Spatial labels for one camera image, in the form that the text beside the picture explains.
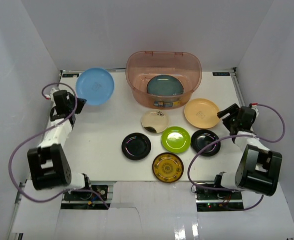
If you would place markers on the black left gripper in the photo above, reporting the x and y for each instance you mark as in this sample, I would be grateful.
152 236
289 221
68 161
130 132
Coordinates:
75 104

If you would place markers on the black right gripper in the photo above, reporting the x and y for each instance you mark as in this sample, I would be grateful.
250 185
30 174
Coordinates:
232 109

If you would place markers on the light blue plastic plate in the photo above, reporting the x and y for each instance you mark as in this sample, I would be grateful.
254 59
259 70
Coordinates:
95 85

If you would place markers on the peach plastic plate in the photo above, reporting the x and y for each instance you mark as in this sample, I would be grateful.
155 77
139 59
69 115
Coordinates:
201 113

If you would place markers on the small black plate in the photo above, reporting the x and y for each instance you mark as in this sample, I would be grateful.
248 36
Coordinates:
203 137

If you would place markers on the black glossy plate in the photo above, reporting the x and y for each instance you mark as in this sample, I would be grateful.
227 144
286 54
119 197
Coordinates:
136 146

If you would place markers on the cream plate with dark patch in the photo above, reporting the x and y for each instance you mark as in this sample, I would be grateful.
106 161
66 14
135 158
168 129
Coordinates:
155 121

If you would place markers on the dark blue glazed plate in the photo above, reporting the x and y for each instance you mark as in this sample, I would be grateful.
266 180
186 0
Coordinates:
164 85

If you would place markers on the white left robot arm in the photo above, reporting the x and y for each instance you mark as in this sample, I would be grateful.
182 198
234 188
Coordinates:
48 164

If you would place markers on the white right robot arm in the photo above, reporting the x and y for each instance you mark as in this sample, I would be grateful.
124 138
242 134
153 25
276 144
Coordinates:
267 187

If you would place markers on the translucent pink plastic bin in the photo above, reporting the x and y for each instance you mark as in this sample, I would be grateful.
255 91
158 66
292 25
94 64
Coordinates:
144 65

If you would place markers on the lime green plate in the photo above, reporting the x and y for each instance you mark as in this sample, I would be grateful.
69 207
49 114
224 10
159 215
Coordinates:
175 139

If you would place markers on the yellow patterned brown-rimmed plate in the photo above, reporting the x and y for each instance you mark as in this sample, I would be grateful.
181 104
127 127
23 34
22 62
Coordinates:
167 167

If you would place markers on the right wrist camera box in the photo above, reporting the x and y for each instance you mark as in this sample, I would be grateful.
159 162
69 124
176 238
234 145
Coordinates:
254 106

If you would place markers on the aluminium table frame rail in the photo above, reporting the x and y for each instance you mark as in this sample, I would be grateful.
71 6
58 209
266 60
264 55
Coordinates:
253 164

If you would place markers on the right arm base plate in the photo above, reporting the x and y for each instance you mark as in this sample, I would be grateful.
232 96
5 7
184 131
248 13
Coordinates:
217 201

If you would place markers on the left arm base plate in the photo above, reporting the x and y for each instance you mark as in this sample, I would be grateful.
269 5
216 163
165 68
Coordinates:
87 200

